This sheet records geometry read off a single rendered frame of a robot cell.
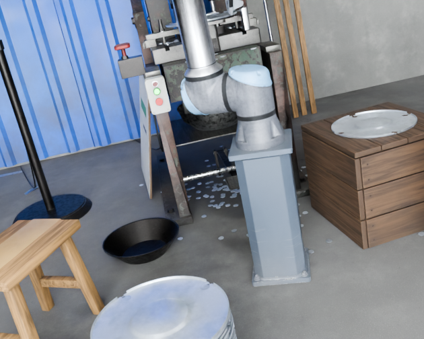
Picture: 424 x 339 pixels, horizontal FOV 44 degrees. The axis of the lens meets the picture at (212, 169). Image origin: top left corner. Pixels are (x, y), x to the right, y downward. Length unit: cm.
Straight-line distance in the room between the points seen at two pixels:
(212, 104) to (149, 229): 78
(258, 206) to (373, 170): 40
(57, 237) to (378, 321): 93
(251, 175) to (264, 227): 18
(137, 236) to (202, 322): 111
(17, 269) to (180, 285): 48
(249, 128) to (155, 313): 63
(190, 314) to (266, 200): 57
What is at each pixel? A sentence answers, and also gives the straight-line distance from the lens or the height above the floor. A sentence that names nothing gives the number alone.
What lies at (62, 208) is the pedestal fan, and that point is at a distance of 262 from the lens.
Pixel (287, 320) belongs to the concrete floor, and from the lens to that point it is 156.
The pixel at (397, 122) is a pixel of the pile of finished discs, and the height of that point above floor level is 35.
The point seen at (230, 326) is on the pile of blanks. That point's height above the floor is 29.
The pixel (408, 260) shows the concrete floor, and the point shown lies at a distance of 178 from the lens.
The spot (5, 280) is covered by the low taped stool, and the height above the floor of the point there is 33.
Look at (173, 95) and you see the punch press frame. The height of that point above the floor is 53.
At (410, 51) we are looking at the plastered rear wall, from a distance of 395.
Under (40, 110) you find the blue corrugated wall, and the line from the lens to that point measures 354.
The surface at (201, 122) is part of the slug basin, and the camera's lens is 224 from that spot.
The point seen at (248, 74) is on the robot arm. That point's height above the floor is 67.
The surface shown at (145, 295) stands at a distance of 121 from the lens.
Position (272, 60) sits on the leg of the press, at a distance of 208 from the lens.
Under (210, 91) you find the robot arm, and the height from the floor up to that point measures 63.
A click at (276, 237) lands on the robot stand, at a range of 163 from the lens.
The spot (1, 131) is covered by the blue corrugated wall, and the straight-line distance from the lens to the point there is 360.
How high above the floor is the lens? 95
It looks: 20 degrees down
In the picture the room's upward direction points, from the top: 11 degrees counter-clockwise
